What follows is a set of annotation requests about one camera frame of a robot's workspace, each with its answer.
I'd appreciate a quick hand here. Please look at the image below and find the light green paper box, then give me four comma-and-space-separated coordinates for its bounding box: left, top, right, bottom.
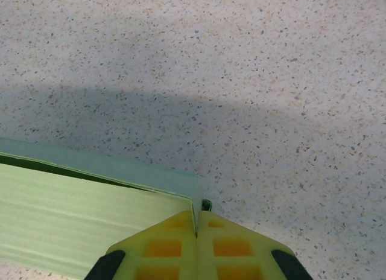
0, 137, 214, 278

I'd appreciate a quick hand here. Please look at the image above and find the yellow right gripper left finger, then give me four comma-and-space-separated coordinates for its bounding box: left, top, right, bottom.
86, 210, 198, 280

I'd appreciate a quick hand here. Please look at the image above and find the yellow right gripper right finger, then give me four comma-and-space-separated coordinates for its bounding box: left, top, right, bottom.
195, 211, 314, 280

